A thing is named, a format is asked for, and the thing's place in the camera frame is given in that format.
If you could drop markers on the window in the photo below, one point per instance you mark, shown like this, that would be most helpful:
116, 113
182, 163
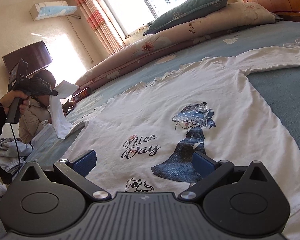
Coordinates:
135, 5

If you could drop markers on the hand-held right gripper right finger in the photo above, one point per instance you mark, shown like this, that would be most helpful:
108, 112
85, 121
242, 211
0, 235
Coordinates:
202, 163

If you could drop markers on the wall television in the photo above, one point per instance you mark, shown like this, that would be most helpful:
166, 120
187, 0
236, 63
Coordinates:
32, 55

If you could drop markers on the teal floral pillow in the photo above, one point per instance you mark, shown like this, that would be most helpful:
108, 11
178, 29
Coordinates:
190, 10

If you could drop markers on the clear plastic case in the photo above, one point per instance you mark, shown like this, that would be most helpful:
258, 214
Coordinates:
45, 137

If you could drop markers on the white long-sleeve printed shirt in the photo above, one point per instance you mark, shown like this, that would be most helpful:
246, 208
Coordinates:
165, 100

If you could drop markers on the pink striped curtain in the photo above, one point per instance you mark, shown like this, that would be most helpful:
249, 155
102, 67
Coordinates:
97, 20

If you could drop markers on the person's left hand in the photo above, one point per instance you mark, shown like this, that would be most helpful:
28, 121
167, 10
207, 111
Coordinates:
7, 100

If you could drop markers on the grey garment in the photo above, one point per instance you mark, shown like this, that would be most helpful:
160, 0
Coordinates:
7, 150

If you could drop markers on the pink floral quilt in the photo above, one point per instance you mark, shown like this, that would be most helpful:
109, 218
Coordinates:
165, 42

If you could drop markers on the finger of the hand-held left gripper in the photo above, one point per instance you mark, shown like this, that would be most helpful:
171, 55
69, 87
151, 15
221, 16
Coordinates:
53, 92

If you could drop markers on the white air conditioner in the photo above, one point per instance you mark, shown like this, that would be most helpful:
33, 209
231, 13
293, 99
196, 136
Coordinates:
52, 10

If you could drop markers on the red chips can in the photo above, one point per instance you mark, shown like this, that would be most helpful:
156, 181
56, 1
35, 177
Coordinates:
81, 95

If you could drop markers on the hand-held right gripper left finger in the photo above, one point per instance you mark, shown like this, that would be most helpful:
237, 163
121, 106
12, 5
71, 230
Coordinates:
86, 162

